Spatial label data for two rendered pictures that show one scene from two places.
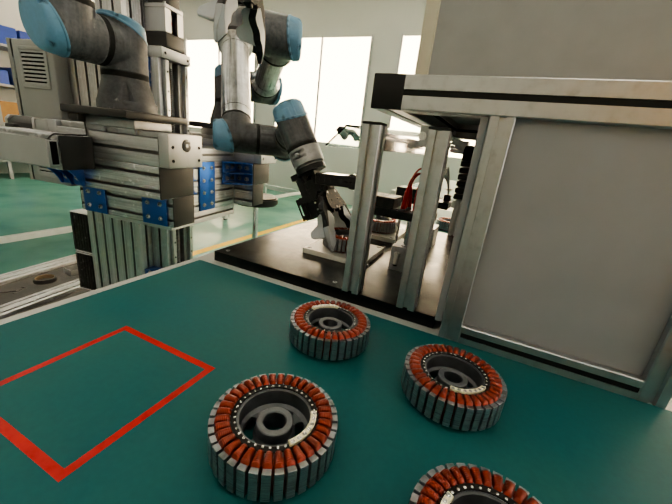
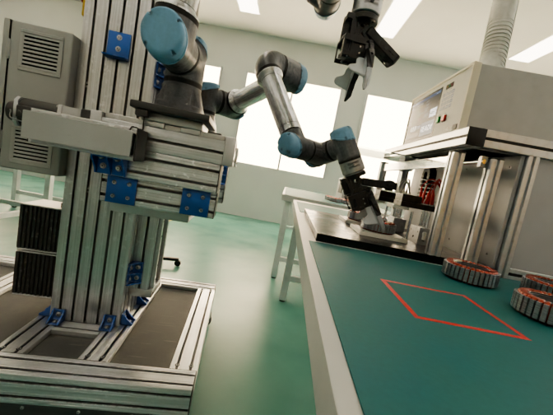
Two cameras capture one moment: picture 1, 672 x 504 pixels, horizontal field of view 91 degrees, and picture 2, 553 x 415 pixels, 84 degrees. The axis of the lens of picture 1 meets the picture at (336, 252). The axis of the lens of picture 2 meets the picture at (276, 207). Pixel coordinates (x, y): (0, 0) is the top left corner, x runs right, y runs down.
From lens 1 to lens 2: 0.70 m
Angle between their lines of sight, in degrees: 25
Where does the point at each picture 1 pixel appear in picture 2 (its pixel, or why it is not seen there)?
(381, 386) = not seen: hidden behind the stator
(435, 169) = (495, 179)
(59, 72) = (72, 63)
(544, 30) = (523, 116)
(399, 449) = not seen: outside the picture
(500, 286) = (527, 244)
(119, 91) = (189, 97)
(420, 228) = (482, 212)
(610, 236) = not seen: outside the picture
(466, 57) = (486, 122)
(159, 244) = (144, 238)
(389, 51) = (235, 81)
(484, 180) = (522, 187)
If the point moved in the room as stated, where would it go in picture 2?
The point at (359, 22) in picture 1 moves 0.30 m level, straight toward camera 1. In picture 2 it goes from (210, 54) to (212, 49)
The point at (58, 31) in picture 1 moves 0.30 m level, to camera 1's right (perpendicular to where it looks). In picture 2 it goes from (183, 45) to (290, 80)
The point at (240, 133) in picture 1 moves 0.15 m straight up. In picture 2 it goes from (306, 145) to (315, 96)
